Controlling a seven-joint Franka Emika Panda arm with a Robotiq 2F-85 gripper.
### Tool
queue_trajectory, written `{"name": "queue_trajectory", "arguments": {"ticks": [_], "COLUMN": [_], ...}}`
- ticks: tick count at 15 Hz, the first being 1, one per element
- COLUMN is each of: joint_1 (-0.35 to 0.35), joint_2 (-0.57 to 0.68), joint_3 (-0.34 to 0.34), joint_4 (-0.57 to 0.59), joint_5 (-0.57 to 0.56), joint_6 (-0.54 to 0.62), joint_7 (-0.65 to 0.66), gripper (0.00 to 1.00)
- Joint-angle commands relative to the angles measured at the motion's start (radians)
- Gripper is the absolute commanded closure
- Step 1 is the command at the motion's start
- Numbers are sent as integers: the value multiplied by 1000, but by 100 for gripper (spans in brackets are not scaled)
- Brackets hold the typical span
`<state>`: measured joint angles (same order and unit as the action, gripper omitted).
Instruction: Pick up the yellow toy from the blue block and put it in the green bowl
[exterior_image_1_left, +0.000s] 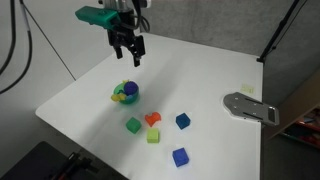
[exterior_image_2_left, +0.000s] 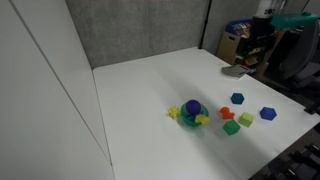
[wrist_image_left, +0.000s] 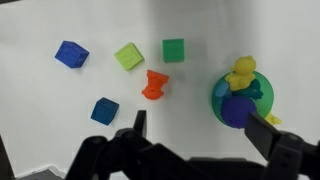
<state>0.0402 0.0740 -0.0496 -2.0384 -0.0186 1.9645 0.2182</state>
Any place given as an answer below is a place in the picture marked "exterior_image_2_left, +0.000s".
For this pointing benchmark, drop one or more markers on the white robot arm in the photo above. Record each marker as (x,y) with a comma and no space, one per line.
(268,7)

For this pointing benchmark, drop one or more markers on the green plastic bowl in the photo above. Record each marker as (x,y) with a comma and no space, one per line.
(187,121)

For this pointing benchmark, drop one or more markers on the blue rubber toy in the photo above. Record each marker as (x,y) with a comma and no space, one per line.
(190,116)

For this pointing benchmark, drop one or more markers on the yellow rubber toy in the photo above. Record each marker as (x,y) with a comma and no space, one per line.
(202,119)

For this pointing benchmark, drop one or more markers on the dark blue block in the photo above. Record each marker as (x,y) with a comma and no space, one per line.
(237,98)

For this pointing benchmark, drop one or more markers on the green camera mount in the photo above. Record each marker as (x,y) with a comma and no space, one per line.
(293,19)

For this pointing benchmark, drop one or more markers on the black vertical pole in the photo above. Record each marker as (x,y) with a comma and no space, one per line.
(205,23)

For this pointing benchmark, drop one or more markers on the purple spiky ball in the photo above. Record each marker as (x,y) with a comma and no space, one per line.
(193,106)

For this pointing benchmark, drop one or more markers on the yellow spiky toy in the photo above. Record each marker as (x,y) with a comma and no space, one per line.
(173,112)

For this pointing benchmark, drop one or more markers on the lime green cube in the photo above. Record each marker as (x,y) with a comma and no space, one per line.
(246,119)

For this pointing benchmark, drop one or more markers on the grey office chair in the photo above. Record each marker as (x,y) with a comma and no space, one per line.
(301,56)

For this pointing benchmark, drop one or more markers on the black camera stand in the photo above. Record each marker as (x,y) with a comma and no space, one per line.
(296,160)

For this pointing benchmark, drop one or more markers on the blue storage bin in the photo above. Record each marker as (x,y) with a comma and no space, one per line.
(237,27)

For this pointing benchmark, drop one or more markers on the bright blue block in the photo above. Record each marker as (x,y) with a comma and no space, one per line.
(268,113)

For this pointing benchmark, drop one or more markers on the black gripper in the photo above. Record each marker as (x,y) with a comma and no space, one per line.
(261,31)

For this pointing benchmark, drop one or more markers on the wooden toy shelf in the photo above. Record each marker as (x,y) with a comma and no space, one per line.
(228,46)

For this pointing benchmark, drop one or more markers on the orange rubber toy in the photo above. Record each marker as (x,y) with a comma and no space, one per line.
(226,114)

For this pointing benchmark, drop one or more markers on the grey metal mounting plate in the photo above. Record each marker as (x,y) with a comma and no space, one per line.
(234,71)

